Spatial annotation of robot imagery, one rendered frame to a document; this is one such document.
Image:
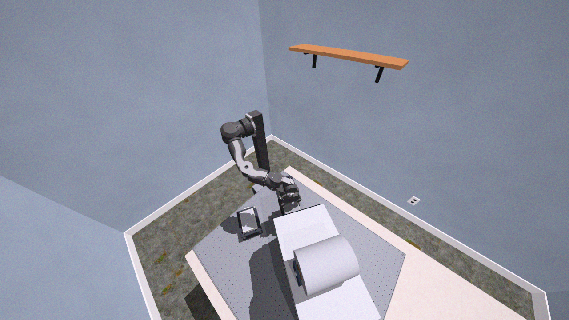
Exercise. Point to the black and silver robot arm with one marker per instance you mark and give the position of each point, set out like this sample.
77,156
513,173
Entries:
231,133

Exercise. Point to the white cylinder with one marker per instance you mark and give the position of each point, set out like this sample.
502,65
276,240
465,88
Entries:
326,263

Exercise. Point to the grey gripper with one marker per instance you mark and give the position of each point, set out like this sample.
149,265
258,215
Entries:
285,199

